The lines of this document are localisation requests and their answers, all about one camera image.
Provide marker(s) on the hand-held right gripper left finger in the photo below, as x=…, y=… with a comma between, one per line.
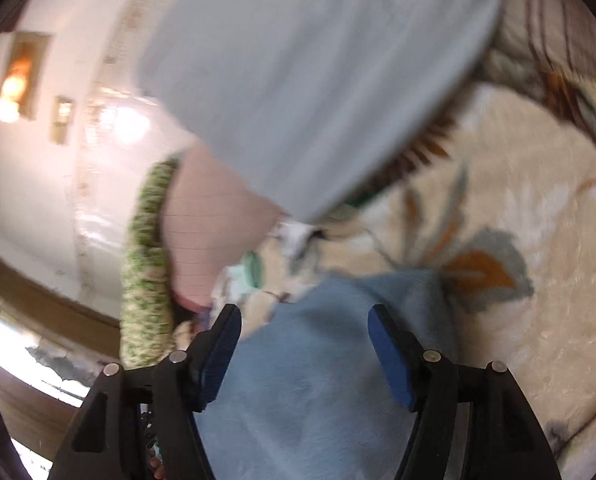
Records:
x=218, y=355

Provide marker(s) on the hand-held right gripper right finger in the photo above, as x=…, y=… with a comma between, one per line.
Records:
x=392, y=355

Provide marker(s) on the blue knit sweater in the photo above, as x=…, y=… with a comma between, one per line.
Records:
x=308, y=385

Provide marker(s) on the white sock with teal cuff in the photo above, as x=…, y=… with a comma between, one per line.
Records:
x=253, y=270

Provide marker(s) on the green patterned pillow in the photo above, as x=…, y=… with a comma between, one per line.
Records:
x=143, y=285

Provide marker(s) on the pink quilted cushion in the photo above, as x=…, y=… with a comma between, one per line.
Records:
x=213, y=220

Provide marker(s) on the wooden stained glass door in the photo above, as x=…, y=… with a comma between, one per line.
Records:
x=33, y=340

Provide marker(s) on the leaf print blanket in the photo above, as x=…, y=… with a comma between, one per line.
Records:
x=527, y=210

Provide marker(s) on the grey pillow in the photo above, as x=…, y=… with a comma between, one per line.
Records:
x=303, y=85

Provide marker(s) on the beige wall switch plate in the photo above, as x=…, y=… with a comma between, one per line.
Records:
x=61, y=120
x=24, y=75

